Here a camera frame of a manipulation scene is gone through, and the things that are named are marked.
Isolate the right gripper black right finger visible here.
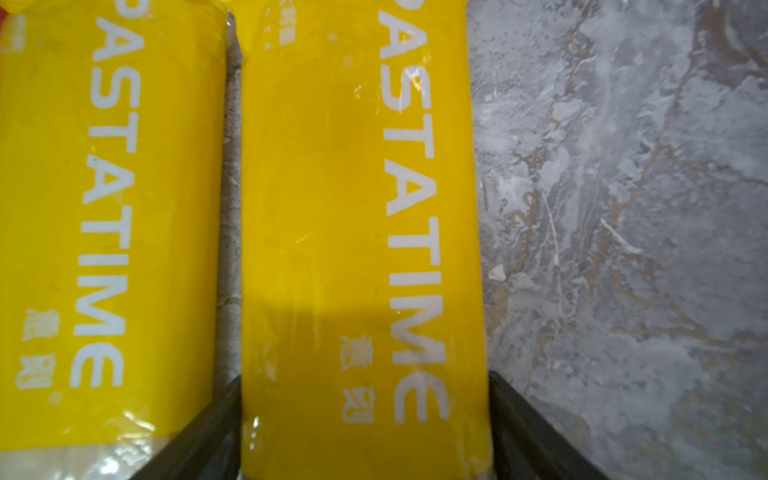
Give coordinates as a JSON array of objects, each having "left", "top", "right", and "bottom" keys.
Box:
[{"left": 489, "top": 371, "right": 607, "bottom": 480}]

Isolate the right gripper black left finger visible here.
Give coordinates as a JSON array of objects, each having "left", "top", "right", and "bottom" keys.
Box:
[{"left": 132, "top": 377, "right": 242, "bottom": 480}]

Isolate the yellow spaghetti bag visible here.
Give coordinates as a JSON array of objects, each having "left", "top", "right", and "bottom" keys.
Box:
[
  {"left": 228, "top": 1, "right": 493, "bottom": 479},
  {"left": 1, "top": 1, "right": 227, "bottom": 479}
]

